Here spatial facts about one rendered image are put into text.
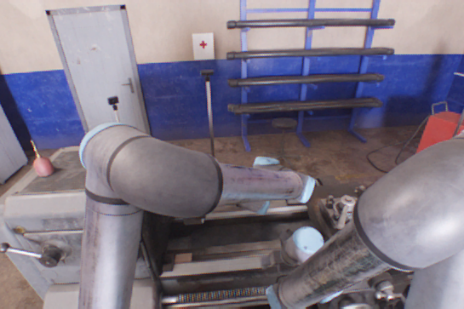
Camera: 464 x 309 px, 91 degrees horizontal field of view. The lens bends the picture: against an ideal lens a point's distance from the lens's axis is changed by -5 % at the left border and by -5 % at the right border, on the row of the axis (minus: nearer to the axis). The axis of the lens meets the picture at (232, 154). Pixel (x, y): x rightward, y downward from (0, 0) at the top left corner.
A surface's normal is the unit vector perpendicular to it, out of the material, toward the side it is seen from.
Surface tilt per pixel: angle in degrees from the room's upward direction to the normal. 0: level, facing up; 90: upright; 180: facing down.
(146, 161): 35
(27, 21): 90
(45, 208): 45
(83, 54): 90
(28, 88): 90
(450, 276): 88
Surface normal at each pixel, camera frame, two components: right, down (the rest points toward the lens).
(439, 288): -0.88, 0.25
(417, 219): -0.63, -0.03
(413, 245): -0.51, 0.33
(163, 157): 0.23, -0.52
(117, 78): 0.09, 0.49
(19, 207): 0.04, -0.26
